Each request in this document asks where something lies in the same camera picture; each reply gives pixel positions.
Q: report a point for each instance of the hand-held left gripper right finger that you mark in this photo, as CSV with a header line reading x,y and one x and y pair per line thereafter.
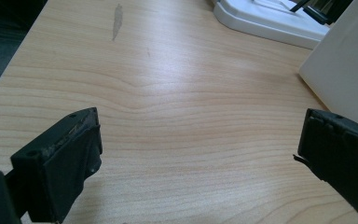
x,y
341,155

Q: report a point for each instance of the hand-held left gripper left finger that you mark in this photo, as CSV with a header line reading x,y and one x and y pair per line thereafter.
x,y
59,165

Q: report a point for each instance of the white box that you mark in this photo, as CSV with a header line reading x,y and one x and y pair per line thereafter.
x,y
345,71

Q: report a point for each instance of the white plastic base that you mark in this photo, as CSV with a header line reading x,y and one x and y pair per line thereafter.
x,y
270,21

